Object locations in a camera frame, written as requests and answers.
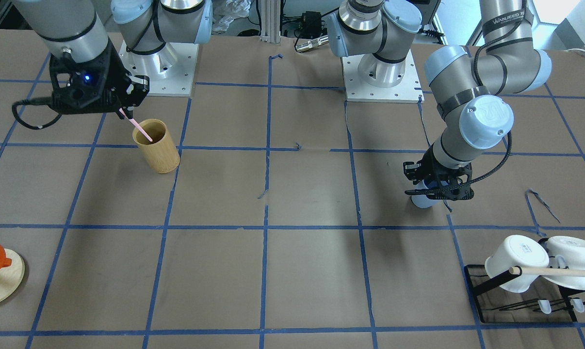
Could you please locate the white mug near rack end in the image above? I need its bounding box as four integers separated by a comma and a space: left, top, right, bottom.
485, 235, 550, 278

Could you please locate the white mug far rack side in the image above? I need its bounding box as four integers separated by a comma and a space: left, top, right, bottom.
543, 236, 585, 291

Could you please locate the bamboo chopstick holder cup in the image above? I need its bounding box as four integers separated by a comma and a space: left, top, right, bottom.
132, 119, 181, 173

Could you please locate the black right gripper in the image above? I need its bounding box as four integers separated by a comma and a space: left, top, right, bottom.
49, 41, 150, 114

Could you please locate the light blue plastic cup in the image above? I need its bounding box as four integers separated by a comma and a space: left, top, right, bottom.
411, 181, 439, 208

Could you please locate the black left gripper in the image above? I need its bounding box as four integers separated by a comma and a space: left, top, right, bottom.
403, 148, 474, 201

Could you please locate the black gripper cable left arm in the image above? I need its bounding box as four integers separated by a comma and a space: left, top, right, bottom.
404, 133, 513, 197

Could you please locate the aluminium frame post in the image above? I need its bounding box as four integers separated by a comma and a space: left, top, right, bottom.
256, 0, 283, 46

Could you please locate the pink chopstick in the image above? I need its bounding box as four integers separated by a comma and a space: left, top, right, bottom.
119, 108, 153, 142

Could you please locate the black power brick background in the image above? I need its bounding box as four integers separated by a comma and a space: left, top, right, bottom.
300, 11, 322, 38

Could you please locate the silver connector plug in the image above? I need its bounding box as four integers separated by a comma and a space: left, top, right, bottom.
294, 35, 329, 53

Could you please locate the black gripper cable arm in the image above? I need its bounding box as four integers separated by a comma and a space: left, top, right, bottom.
11, 97, 63, 130
404, 133, 513, 197

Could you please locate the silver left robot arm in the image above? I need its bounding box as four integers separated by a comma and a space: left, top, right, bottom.
326, 0, 552, 208

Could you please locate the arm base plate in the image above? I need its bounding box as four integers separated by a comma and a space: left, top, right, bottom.
341, 51, 425, 103
119, 42, 201, 97

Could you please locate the black wire mug rack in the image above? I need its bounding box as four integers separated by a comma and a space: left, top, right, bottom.
465, 237, 585, 323

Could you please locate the wooden rack handle rod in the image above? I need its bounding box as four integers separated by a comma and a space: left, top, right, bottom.
507, 266, 585, 277

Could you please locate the black gripper cable right arm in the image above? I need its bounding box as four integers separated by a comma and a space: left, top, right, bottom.
11, 97, 63, 130

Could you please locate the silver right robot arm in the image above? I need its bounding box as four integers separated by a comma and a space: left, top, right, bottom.
14, 0, 213, 118

